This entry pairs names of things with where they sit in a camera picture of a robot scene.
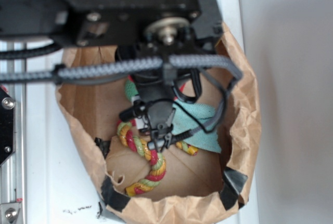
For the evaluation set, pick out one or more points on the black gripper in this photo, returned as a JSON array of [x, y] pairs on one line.
[[175, 40]]

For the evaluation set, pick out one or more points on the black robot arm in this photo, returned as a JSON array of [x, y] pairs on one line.
[[86, 24]]

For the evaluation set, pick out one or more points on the green ball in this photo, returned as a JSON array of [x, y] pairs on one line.
[[130, 89]]

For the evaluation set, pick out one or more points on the brown paper bag box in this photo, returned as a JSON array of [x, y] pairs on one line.
[[225, 179]]

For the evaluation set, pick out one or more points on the multicolour rope toy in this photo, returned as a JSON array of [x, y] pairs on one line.
[[151, 174]]

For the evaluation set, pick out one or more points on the black metal bracket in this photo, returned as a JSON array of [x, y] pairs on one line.
[[7, 125]]

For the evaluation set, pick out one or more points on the aluminium rail frame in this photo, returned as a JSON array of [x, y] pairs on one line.
[[13, 154]]

